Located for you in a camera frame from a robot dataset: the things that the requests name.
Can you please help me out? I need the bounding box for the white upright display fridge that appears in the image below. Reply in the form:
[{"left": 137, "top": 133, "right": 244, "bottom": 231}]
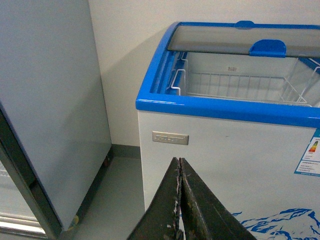
[{"left": 0, "top": 0, "right": 112, "bottom": 240}]

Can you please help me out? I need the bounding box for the energy label sticker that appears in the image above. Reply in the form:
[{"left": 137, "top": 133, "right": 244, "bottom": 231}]
[{"left": 294, "top": 128, "right": 320, "bottom": 177}]

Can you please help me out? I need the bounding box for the white chest freezer blue rim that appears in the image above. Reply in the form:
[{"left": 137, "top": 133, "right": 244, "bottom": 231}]
[{"left": 135, "top": 22, "right": 320, "bottom": 240}]

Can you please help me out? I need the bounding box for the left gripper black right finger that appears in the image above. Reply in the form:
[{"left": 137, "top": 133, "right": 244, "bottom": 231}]
[{"left": 179, "top": 158, "right": 256, "bottom": 240}]

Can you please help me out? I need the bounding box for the white wire freezer basket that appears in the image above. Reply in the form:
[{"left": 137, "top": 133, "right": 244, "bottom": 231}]
[{"left": 166, "top": 52, "right": 320, "bottom": 108}]

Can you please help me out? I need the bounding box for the silver brand nameplate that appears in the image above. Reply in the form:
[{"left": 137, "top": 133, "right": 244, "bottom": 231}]
[{"left": 152, "top": 131, "right": 189, "bottom": 146}]

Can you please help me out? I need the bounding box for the glass sliding lid blue handle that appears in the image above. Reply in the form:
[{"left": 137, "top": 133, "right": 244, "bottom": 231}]
[{"left": 167, "top": 20, "right": 320, "bottom": 58}]

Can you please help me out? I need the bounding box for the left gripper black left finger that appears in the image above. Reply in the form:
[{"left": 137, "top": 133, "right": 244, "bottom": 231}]
[{"left": 127, "top": 157, "right": 184, "bottom": 240}]

